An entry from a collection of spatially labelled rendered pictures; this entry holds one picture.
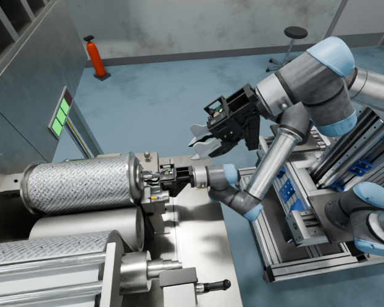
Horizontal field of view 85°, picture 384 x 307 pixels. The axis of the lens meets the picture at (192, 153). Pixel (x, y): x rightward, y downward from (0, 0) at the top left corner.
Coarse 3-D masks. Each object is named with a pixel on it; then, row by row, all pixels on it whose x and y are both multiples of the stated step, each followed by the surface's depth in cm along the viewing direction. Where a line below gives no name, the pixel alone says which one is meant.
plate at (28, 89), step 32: (64, 0) 97; (32, 32) 71; (64, 32) 94; (32, 64) 70; (64, 64) 91; (0, 96) 55; (32, 96) 68; (0, 128) 54; (32, 128) 67; (0, 160) 53; (32, 160) 65; (0, 224) 51
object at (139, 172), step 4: (136, 164) 58; (140, 164) 59; (136, 168) 56; (140, 168) 58; (136, 172) 55; (140, 172) 57; (136, 176) 55; (140, 176) 57; (136, 180) 55; (140, 180) 56; (136, 184) 55; (140, 184) 56; (140, 188) 56
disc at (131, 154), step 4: (132, 152) 59; (128, 156) 54; (132, 156) 59; (128, 160) 53; (128, 164) 53; (128, 168) 52; (128, 172) 52; (128, 176) 52; (128, 180) 51; (128, 184) 51; (128, 188) 52; (132, 196) 54; (132, 200) 54; (136, 200) 58
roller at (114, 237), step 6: (114, 234) 39; (108, 240) 36; (114, 240) 38; (120, 240) 42; (120, 246) 42; (102, 264) 32; (102, 270) 32; (102, 276) 32; (120, 300) 38; (120, 306) 38
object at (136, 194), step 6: (132, 162) 55; (138, 162) 62; (132, 168) 54; (30, 174) 53; (132, 174) 53; (132, 180) 53; (132, 186) 53; (132, 192) 54; (138, 192) 57; (30, 198) 52
